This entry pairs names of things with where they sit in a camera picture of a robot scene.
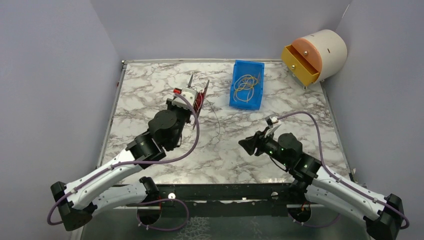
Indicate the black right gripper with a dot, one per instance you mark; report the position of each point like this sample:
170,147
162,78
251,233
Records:
260,142

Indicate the dark grey perforated spool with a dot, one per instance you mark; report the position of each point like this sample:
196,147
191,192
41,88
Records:
199,96

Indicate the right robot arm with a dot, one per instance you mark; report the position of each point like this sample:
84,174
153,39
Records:
380,215

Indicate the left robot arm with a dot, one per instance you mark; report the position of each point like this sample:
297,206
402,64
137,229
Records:
77,202

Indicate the blue plastic bin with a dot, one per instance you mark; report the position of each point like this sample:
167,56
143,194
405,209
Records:
247,86

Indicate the round cream drawer cabinet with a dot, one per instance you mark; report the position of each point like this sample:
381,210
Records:
315,57

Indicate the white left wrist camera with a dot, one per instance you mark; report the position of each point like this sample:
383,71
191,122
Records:
188,94

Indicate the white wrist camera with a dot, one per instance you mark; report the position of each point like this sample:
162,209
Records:
188,94
272,125

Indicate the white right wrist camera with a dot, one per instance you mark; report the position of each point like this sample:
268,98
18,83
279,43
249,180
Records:
272,125

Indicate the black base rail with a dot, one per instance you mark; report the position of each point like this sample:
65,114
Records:
228,197

